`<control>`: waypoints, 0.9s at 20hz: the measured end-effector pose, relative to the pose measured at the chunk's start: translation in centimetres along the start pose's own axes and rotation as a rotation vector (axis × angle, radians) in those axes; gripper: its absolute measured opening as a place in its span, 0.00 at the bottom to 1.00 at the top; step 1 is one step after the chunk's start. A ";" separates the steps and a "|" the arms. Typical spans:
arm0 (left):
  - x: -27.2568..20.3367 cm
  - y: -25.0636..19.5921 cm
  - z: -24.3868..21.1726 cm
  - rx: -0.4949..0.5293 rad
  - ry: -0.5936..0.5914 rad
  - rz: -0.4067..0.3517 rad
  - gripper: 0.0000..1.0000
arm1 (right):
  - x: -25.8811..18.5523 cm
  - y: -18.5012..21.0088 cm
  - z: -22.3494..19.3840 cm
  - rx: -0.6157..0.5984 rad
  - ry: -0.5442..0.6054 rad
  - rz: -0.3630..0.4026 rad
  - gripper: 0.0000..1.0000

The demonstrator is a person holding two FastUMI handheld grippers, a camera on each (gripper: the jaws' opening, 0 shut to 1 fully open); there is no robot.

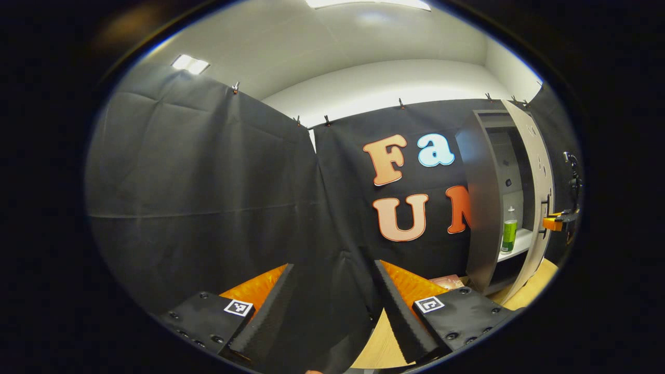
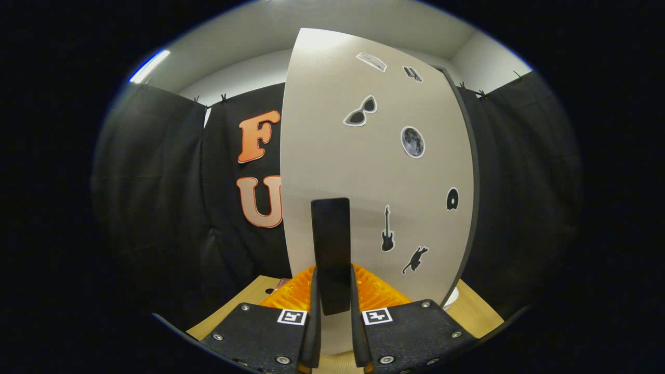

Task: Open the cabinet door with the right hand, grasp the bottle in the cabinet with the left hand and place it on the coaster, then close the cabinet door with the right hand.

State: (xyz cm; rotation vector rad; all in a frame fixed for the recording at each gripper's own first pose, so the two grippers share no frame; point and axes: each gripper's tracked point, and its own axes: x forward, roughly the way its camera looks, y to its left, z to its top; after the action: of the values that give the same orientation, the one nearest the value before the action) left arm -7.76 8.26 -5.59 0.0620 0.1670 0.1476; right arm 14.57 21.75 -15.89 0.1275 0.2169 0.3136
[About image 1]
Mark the grey cabinet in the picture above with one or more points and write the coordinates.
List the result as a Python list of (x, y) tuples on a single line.
[(478, 208)]

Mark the white cabinet shelf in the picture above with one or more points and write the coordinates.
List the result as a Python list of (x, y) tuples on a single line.
[(522, 241)]

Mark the row of cloth clips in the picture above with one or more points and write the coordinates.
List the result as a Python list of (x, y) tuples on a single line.
[(236, 87)]

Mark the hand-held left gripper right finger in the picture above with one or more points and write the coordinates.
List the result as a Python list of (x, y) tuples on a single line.
[(402, 317)]

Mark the beige cabinet door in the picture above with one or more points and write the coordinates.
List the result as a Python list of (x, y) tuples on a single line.
[(544, 176)]

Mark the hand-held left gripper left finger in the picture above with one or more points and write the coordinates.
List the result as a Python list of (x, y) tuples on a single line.
[(270, 317)]

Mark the small ceiling light panel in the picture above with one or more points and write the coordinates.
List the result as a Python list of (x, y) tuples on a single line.
[(189, 64)]

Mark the red cover book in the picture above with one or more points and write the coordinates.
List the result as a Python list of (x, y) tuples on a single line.
[(448, 282)]

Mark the green label bottle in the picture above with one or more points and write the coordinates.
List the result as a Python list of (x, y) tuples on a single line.
[(509, 236)]

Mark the black backdrop cloth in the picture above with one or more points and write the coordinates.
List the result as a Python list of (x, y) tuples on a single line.
[(208, 182)]

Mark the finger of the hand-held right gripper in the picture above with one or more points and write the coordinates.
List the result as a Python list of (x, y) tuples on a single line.
[(552, 224)]

